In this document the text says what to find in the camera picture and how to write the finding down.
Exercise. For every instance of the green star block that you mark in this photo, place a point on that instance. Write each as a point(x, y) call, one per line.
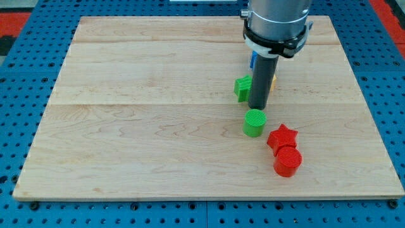
point(242, 88)

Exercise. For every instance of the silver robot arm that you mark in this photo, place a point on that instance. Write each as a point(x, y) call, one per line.
point(276, 27)

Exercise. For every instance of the wooden board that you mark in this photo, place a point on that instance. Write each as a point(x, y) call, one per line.
point(144, 109)

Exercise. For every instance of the red star block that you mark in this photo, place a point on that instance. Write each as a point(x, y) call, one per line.
point(280, 138)

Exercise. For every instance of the green cylinder block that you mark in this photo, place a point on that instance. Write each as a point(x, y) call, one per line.
point(254, 123)

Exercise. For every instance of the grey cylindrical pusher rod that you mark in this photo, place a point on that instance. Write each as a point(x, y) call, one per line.
point(262, 74)

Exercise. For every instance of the yellow block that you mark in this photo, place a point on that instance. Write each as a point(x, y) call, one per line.
point(273, 83)

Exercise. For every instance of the blue block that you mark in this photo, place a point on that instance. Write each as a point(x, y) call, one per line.
point(253, 59)

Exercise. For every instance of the red cylinder block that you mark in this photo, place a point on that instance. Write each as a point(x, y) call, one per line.
point(287, 161)

